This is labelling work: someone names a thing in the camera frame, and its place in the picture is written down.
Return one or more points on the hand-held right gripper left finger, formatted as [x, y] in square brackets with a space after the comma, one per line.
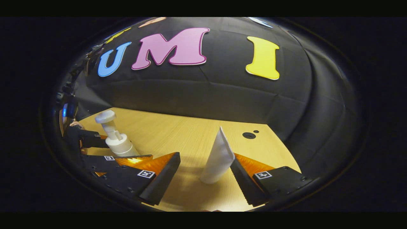
[162, 183]

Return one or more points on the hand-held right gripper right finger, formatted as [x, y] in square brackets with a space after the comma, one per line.
[244, 184]

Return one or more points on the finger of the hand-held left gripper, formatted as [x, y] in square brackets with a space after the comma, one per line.
[89, 140]
[95, 162]

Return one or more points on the white pump bottle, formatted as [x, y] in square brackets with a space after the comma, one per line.
[122, 144]

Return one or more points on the white squeeze tube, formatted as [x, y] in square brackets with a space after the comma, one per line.
[217, 159]

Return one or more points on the black backdrop cloth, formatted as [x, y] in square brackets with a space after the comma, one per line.
[222, 95]

